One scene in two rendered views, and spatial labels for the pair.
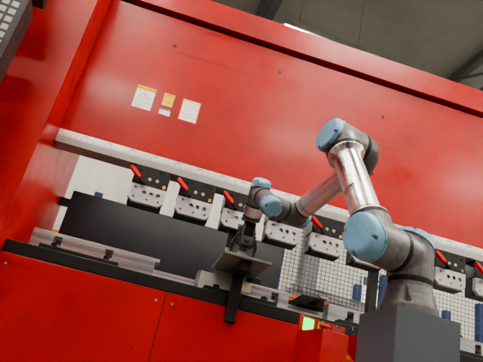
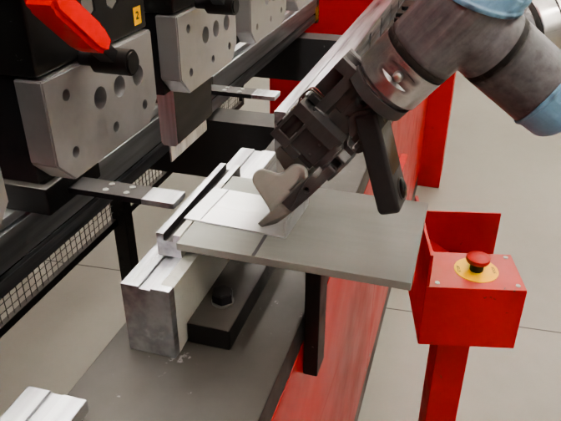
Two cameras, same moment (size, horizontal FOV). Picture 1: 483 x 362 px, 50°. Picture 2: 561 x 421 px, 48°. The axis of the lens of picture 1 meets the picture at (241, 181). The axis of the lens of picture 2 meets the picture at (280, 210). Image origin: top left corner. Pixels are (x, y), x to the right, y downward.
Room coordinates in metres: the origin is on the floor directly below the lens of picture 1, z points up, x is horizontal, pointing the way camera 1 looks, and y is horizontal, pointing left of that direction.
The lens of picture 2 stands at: (1.71, 0.53, 1.38)
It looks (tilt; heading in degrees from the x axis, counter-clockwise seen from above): 29 degrees down; 296
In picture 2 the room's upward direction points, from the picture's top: straight up
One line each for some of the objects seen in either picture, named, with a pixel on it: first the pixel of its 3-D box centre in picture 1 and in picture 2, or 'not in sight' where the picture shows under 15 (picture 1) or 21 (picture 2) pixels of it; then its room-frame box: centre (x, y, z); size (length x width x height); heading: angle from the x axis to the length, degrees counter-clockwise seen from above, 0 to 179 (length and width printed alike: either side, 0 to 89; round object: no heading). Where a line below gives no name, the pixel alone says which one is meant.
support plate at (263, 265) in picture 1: (239, 265); (309, 225); (1.96, -0.07, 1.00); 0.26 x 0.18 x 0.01; 9
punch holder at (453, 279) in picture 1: (445, 271); not in sight; (2.25, -1.01, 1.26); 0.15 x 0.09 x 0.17; 99
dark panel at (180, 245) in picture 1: (170, 259); not in sight; (2.57, 0.27, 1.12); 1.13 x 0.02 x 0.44; 99
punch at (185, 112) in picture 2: (238, 243); (186, 107); (2.11, -0.04, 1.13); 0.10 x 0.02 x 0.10; 99
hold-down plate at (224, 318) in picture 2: (238, 298); (250, 267); (2.05, -0.09, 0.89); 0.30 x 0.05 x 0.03; 99
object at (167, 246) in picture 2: (236, 277); (202, 205); (2.11, -0.07, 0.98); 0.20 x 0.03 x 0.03; 99
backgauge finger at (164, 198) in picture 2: not in sight; (88, 180); (2.26, -0.02, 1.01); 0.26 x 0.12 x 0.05; 9
